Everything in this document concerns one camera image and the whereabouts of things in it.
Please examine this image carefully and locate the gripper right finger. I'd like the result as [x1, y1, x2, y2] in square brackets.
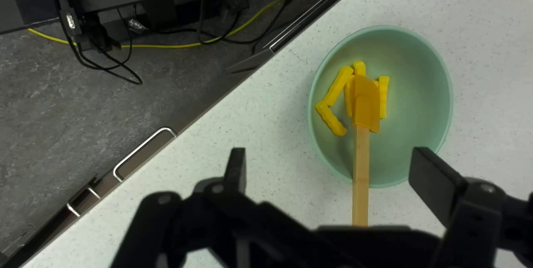
[408, 147, 533, 268]

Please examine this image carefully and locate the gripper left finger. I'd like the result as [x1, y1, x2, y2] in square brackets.
[110, 148, 318, 268]

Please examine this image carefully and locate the green bowl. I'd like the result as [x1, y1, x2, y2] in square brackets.
[308, 25, 455, 189]

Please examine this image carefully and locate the wooden spatula with yellow head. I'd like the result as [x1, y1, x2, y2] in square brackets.
[351, 75, 382, 227]

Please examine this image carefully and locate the silver drawer handle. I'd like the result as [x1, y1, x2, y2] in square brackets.
[113, 127, 178, 183]
[66, 175, 102, 218]

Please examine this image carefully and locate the yellow cable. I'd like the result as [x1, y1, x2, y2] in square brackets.
[27, 0, 301, 49]

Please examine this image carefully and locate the black cable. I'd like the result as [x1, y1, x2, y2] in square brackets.
[197, 0, 301, 46]
[62, 8, 143, 85]

